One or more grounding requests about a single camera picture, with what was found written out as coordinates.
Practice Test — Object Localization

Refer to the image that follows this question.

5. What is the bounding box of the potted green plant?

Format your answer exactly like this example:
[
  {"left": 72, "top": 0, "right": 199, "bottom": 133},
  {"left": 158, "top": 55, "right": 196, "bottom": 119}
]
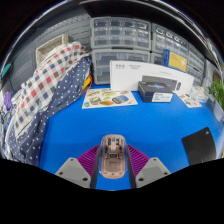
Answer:
[{"left": 208, "top": 79, "right": 224, "bottom": 108}]

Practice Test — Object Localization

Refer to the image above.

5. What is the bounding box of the small dark cardboard box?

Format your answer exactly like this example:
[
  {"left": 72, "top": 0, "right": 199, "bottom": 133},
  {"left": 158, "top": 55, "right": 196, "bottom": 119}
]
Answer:
[{"left": 137, "top": 80, "right": 174, "bottom": 103}]

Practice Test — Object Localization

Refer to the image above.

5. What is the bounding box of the white wicker basket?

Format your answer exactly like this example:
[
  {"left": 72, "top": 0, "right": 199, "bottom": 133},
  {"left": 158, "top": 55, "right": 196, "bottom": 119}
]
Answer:
[{"left": 35, "top": 33, "right": 70, "bottom": 66}]

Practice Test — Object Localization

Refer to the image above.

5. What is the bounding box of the white keyboard packaging box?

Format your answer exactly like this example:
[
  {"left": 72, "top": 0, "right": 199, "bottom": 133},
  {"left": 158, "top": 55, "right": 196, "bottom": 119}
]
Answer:
[{"left": 109, "top": 60, "right": 195, "bottom": 98}]

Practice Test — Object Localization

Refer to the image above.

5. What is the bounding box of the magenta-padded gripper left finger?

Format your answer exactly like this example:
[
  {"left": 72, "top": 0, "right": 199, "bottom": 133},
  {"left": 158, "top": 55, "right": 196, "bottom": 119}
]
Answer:
[{"left": 54, "top": 143, "right": 103, "bottom": 190}]

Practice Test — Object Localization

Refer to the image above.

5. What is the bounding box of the yellow card package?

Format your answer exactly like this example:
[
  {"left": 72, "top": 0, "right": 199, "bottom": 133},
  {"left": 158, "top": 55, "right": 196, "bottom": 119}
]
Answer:
[{"left": 162, "top": 49, "right": 188, "bottom": 73}]

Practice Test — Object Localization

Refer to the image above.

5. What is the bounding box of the clear plastic wrapped pack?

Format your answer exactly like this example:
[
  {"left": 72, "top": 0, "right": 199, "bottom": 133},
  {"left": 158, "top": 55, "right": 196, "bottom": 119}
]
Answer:
[{"left": 191, "top": 85, "right": 211, "bottom": 103}]

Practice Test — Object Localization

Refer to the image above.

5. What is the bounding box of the navy polka dot cloth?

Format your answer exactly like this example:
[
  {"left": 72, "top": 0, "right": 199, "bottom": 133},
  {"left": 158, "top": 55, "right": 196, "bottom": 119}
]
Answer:
[{"left": 6, "top": 56, "right": 93, "bottom": 167}]

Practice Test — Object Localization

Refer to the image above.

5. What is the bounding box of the red blue checkered cloth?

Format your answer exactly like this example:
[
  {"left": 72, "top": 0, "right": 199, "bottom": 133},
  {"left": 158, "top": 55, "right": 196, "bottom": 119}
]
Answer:
[{"left": 13, "top": 41, "right": 91, "bottom": 141}]

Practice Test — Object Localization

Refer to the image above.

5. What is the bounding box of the colourful sticker sheet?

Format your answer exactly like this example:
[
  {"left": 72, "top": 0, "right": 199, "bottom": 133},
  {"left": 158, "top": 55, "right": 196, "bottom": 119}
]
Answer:
[
  {"left": 178, "top": 93, "right": 203, "bottom": 109},
  {"left": 81, "top": 87, "right": 139, "bottom": 110}
]

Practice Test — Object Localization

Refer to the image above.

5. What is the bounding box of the black mouse pad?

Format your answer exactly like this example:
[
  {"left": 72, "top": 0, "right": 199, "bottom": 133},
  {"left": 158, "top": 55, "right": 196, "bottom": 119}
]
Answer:
[{"left": 181, "top": 126, "right": 218, "bottom": 166}]

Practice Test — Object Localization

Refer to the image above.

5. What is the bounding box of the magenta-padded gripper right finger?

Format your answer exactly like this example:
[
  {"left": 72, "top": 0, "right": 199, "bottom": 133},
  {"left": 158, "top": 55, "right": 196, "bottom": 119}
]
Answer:
[{"left": 124, "top": 143, "right": 172, "bottom": 190}]

